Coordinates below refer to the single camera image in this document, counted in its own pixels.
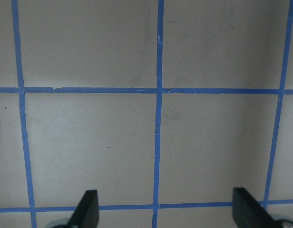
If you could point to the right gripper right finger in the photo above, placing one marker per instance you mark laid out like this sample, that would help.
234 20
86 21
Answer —
248 213

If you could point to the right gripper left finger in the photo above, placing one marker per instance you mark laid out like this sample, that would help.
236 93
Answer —
86 214

